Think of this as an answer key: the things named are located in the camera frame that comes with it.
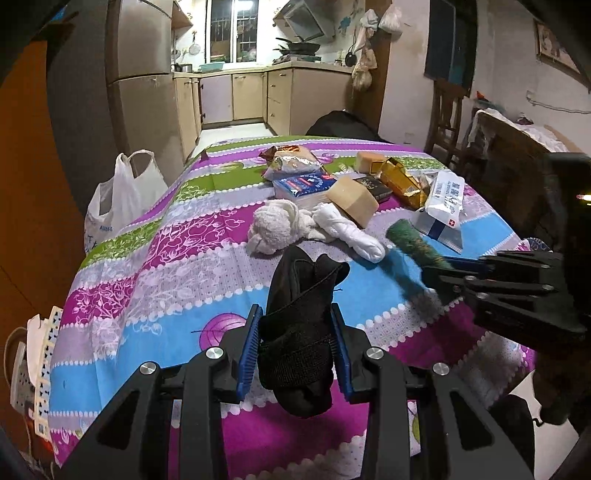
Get white blue tissue pack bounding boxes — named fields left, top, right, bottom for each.
left=412, top=170, right=465, bottom=253

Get green scouring pad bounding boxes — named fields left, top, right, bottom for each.
left=386, top=219, right=453, bottom=270

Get black cloth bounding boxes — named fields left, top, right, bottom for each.
left=257, top=245, right=349, bottom=418

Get blue tissue packet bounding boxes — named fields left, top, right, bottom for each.
left=273, top=173, right=336, bottom=206

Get white terry towel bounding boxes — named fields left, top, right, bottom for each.
left=246, top=200, right=327, bottom=255

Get beige kitchen cabinets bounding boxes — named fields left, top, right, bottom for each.
left=173, top=60, right=352, bottom=156

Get kitchen window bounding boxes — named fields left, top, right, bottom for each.
left=205, top=0, right=259, bottom=63

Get dark wooden table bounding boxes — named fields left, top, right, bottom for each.
left=460, top=108, right=590, bottom=248

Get colourful striped tablecloth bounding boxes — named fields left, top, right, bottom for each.
left=48, top=137, right=535, bottom=479

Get gold foil wrapper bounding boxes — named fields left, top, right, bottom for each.
left=378, top=158, right=427, bottom=210

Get wooden chair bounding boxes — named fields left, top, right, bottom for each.
left=424, top=78, right=468, bottom=166

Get black small box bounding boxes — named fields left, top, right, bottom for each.
left=355, top=175, right=393, bottom=203

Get tan cardboard box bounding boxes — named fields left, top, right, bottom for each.
left=327, top=176, right=379, bottom=228

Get yellow sponge block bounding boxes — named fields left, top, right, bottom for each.
left=355, top=151, right=388, bottom=175

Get white twisted plastic bag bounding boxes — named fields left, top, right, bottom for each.
left=311, top=203, right=386, bottom=264

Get black chair back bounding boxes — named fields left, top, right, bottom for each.
left=307, top=110, right=387, bottom=142

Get bread snack bag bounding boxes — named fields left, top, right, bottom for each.
left=259, top=145, right=322, bottom=181

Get black wok pan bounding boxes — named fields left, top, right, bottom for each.
left=276, top=38, right=321, bottom=56

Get range hood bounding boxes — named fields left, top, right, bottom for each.
left=273, top=0, right=335, bottom=43

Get steel refrigerator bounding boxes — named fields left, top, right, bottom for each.
left=105, top=0, right=185, bottom=184

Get framed wall picture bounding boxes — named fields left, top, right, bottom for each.
left=534, top=20, right=585, bottom=83

